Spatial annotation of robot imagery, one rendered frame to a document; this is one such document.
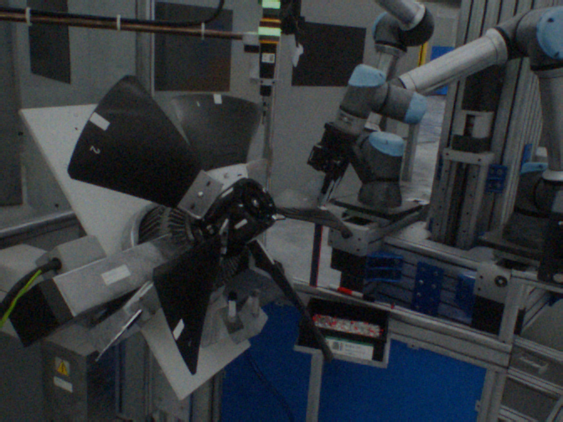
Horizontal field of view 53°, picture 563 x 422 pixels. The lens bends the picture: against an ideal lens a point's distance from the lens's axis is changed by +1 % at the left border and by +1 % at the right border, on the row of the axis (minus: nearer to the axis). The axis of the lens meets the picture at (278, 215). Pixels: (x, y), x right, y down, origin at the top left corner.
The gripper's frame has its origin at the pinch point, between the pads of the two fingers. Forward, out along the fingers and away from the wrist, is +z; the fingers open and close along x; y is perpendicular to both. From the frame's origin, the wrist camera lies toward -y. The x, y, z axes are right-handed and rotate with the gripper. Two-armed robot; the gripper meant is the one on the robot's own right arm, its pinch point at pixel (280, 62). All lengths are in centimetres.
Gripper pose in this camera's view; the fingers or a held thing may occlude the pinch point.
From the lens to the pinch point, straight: 178.3
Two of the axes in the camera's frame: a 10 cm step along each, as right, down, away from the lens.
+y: 4.9, -2.2, 8.4
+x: -8.7, -2.0, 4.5
